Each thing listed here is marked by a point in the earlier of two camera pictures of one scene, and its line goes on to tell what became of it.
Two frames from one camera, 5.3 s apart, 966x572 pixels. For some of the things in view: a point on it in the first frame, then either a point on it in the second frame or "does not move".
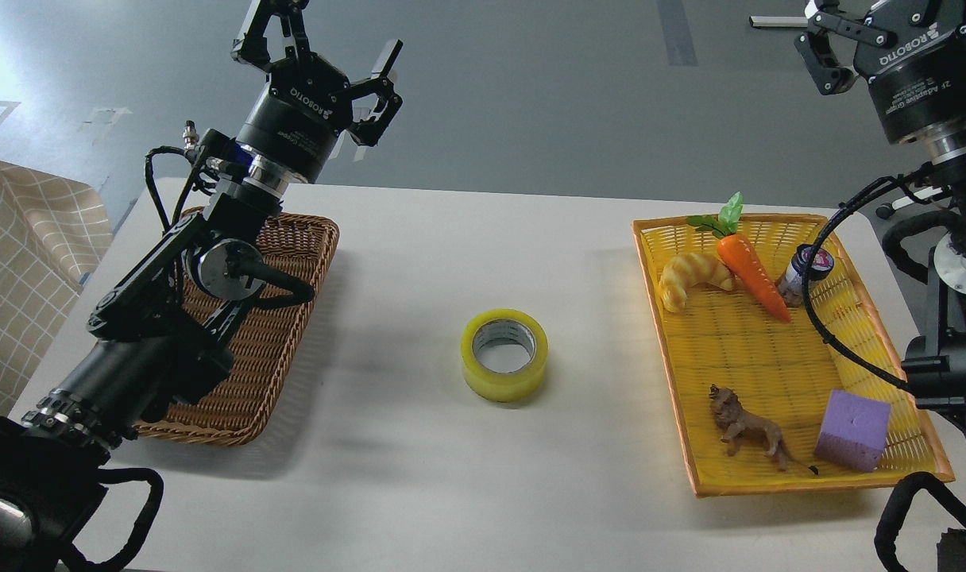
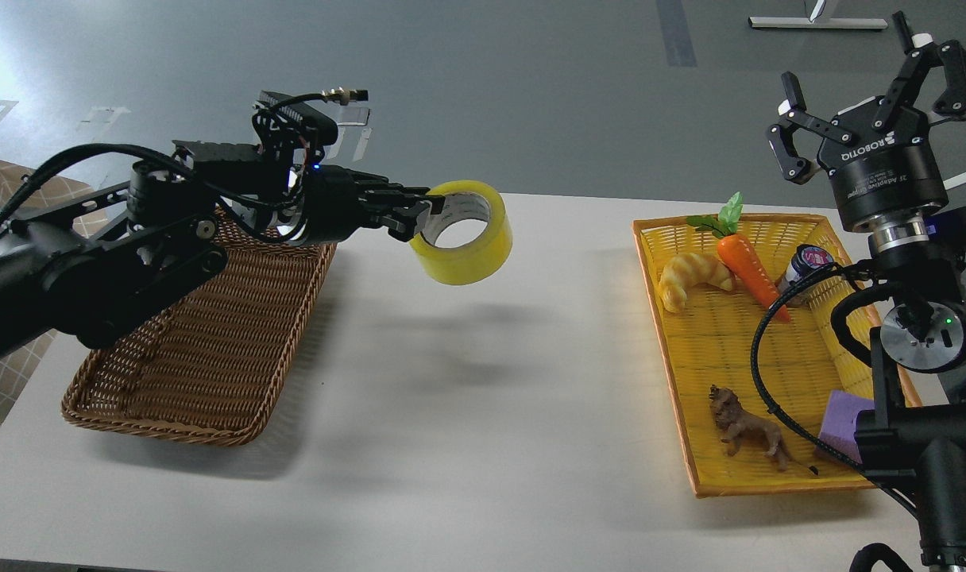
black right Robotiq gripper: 936,76 to 891,173
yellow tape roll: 504,354 to 477,261
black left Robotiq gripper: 296,123 to 333,198
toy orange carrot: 741,253 does not move
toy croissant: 687,269 does not move
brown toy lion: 728,411 does not move
